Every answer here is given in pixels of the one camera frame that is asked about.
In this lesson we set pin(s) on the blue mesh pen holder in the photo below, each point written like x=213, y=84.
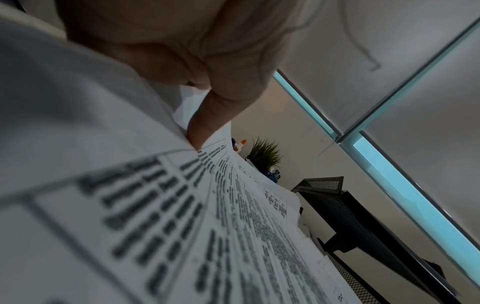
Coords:
x=272, y=175

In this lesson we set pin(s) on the person's left hand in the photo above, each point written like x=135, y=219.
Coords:
x=187, y=35

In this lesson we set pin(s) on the paper stack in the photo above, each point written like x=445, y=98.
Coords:
x=150, y=222

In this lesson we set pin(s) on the black mesh paper tray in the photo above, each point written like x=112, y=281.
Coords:
x=356, y=225

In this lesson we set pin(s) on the green potted plant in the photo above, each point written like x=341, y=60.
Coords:
x=264, y=154

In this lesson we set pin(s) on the grey roller blind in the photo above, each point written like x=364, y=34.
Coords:
x=442, y=133
x=405, y=35

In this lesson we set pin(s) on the white glue bottle orange cap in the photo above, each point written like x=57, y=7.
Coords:
x=238, y=145

